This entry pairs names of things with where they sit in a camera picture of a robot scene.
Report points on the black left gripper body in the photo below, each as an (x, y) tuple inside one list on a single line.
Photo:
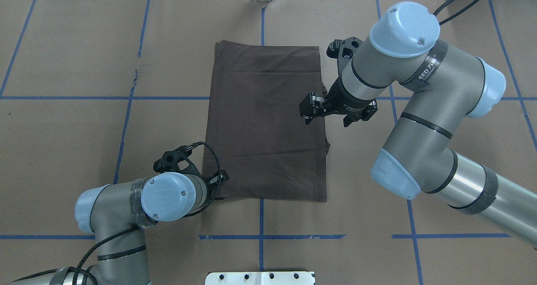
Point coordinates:
[(219, 179)]

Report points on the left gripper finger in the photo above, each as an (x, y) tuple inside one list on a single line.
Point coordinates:
[(219, 177)]

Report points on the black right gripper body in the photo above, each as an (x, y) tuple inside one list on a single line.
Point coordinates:
[(340, 102)]

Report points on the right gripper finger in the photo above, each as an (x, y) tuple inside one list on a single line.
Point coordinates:
[(364, 114), (311, 107)]

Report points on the dark brown t-shirt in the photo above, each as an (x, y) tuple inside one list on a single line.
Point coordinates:
[(254, 123)]

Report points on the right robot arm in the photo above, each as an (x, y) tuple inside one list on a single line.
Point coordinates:
[(448, 85)]

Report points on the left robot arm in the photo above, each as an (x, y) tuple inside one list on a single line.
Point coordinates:
[(119, 214)]

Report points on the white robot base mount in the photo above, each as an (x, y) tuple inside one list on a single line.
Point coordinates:
[(261, 278)]

